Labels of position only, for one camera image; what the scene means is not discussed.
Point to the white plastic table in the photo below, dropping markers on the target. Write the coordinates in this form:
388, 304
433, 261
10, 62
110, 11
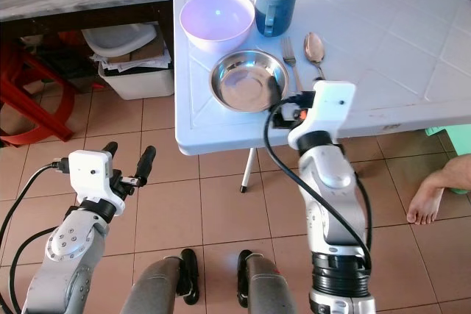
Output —
397, 42

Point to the lavender plastic bowl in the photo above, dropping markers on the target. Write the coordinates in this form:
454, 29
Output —
215, 16

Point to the brown cardboard sheet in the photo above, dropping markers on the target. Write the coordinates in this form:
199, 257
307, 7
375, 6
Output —
151, 51

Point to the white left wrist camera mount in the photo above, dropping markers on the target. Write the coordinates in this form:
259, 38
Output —
92, 174

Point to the red plastic chair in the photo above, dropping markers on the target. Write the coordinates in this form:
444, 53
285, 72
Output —
29, 101

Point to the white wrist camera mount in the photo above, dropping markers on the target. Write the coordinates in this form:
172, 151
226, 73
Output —
331, 108
92, 174

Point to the grey right robot leg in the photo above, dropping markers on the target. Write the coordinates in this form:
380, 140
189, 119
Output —
272, 288

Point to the white plastic storage bin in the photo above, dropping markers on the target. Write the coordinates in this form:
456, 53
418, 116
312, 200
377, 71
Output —
140, 84

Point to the stainless steel plate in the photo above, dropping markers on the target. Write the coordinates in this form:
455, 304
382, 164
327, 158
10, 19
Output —
243, 82

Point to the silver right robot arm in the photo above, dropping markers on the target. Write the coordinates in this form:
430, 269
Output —
335, 204

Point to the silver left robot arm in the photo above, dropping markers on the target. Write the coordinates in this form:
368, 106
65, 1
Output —
65, 251

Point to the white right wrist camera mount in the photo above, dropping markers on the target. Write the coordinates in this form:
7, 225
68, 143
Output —
331, 108

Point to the metal spoon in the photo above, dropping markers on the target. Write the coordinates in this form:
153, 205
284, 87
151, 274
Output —
313, 48

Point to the person bare foot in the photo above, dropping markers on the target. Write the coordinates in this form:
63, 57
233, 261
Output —
428, 196

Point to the white plastic lid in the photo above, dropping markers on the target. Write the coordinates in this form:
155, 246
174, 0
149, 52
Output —
121, 39

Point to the metal fork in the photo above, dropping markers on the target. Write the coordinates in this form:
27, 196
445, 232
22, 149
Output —
290, 56

